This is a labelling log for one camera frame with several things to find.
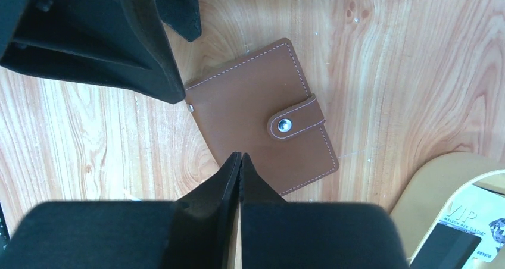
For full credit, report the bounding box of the black card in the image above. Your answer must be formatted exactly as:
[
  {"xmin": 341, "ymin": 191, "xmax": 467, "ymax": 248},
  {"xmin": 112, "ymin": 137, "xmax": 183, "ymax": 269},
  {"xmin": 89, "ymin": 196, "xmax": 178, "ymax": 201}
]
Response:
[{"xmin": 410, "ymin": 223, "xmax": 482, "ymax": 269}]

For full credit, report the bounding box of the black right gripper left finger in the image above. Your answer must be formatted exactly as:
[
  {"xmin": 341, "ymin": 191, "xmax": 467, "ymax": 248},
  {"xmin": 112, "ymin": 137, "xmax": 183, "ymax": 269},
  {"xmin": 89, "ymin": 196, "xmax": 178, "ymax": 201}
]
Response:
[{"xmin": 1, "ymin": 152, "xmax": 241, "ymax": 268}]

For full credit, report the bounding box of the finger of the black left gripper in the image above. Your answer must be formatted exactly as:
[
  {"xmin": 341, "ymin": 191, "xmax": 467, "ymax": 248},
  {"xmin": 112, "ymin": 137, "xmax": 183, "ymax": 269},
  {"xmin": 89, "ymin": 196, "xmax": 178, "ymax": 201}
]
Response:
[
  {"xmin": 155, "ymin": 0, "xmax": 202, "ymax": 42},
  {"xmin": 1, "ymin": 0, "xmax": 186, "ymax": 104}
]

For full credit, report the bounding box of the brown leather card holder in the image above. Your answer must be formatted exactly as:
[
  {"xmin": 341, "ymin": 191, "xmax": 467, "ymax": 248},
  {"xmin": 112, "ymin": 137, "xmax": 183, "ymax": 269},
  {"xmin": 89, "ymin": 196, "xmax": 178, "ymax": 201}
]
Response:
[{"xmin": 185, "ymin": 38, "xmax": 339, "ymax": 195}]

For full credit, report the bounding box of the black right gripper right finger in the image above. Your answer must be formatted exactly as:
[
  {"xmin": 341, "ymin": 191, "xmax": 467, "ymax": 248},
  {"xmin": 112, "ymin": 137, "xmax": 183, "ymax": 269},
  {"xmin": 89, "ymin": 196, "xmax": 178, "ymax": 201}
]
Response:
[{"xmin": 239, "ymin": 154, "xmax": 408, "ymax": 268}]

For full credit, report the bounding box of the beige oval tray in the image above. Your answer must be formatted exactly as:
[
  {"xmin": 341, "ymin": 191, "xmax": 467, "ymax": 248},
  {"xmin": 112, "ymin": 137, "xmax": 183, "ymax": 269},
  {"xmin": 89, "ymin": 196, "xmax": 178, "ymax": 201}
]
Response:
[{"xmin": 390, "ymin": 152, "xmax": 504, "ymax": 265}]

